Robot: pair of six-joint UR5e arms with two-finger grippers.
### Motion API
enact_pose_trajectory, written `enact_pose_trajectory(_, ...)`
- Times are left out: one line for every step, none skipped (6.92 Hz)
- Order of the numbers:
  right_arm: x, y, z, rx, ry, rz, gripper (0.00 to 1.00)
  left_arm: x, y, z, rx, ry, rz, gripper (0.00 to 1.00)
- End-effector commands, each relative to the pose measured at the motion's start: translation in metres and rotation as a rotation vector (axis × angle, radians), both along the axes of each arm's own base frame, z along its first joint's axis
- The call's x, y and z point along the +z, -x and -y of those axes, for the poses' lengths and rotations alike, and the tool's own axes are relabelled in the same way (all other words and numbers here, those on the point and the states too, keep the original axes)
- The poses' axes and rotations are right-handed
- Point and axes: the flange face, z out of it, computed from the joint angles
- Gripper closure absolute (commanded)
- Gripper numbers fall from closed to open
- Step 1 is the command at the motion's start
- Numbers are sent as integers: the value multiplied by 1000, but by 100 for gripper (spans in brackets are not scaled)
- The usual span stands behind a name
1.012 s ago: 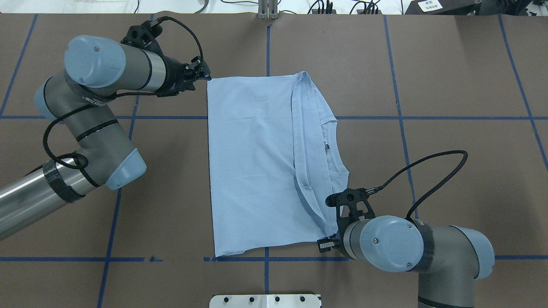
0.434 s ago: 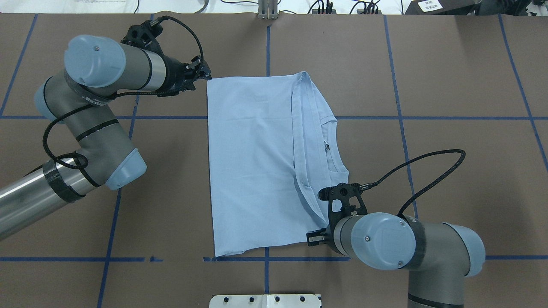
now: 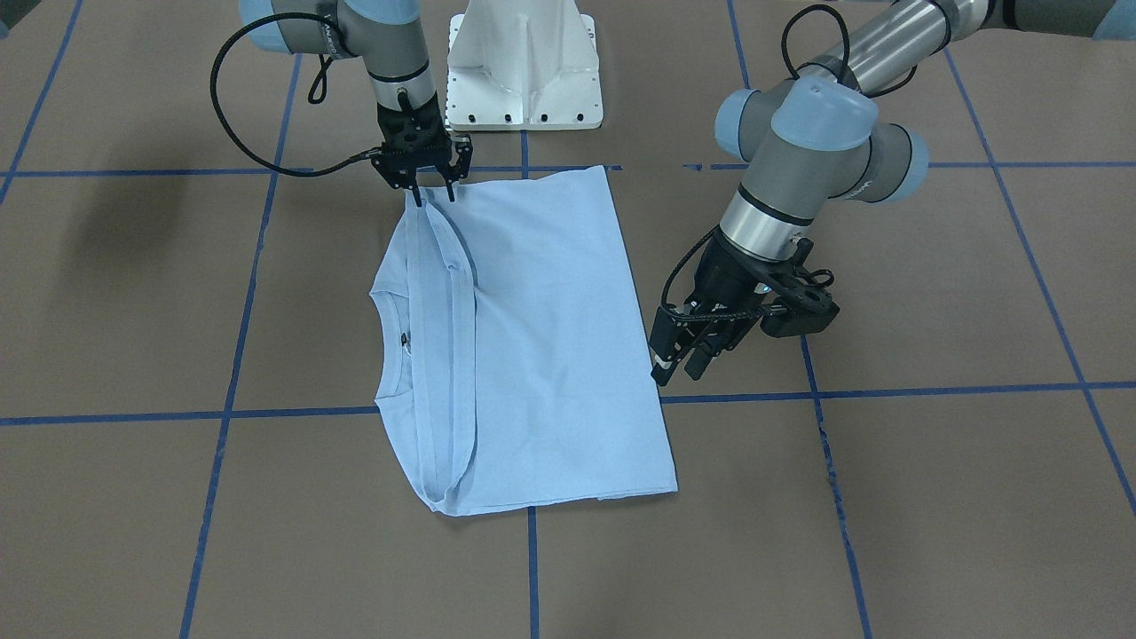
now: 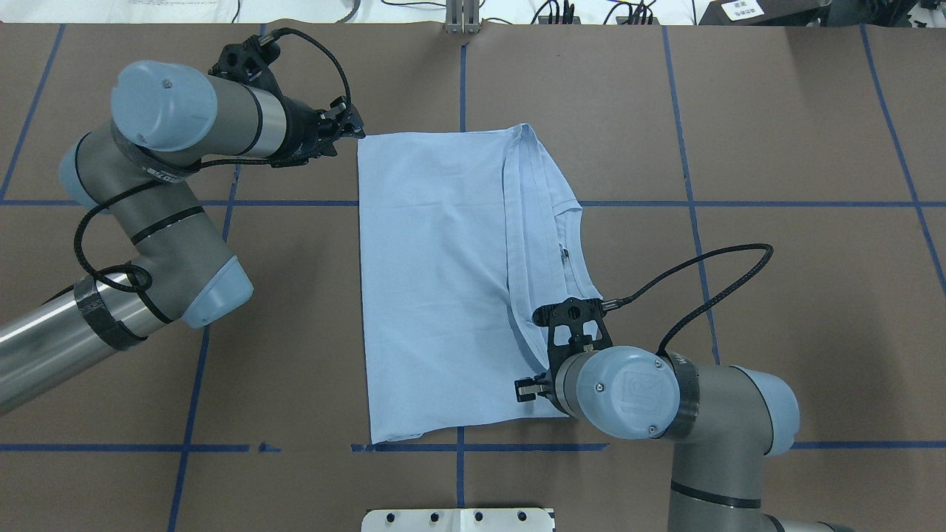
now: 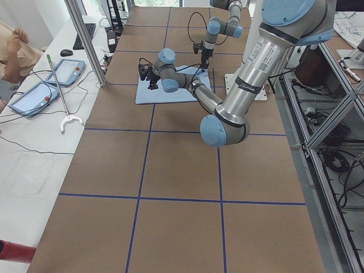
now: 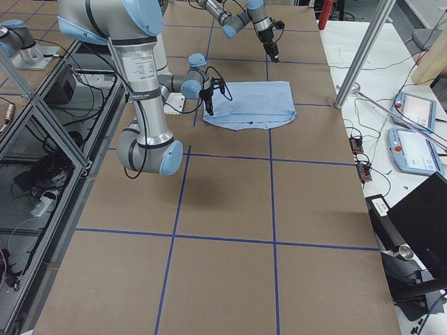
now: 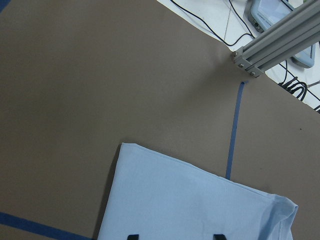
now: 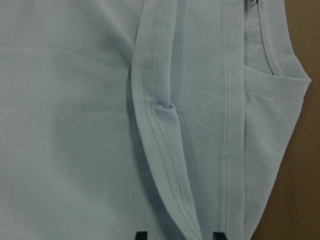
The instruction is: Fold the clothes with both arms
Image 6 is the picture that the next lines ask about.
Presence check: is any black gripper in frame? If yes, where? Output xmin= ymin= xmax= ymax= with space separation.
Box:
xmin=199 ymin=77 xmax=233 ymax=116
xmin=257 ymin=20 xmax=284 ymax=63

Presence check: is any light blue t-shirt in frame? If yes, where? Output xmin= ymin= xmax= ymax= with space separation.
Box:
xmin=203 ymin=81 xmax=296 ymax=131

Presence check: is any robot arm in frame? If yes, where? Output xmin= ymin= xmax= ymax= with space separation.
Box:
xmin=195 ymin=0 xmax=285 ymax=63
xmin=58 ymin=1 xmax=226 ymax=175

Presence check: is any red fire extinguisher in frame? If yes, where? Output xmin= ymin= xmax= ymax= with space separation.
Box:
xmin=318 ymin=0 xmax=334 ymax=31

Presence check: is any far teach pendant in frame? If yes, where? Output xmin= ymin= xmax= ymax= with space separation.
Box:
xmin=391 ymin=92 xmax=437 ymax=131

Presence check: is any teach pendant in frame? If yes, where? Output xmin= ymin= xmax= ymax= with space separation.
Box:
xmin=391 ymin=92 xmax=437 ymax=131
xmin=388 ymin=128 xmax=444 ymax=176

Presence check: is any near teach pendant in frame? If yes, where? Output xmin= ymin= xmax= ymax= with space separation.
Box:
xmin=388 ymin=128 xmax=444 ymax=176

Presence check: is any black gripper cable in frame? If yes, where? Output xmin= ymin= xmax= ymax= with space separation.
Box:
xmin=104 ymin=45 xmax=224 ymax=181
xmin=188 ymin=0 xmax=286 ymax=43

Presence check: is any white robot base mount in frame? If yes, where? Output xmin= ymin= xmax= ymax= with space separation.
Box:
xmin=146 ymin=0 xmax=186 ymax=116

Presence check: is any aluminium frame post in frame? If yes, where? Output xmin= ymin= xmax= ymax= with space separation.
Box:
xmin=334 ymin=0 xmax=396 ymax=109

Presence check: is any aluminium frame rack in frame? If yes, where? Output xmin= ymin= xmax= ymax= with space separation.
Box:
xmin=1 ymin=42 xmax=126 ymax=334

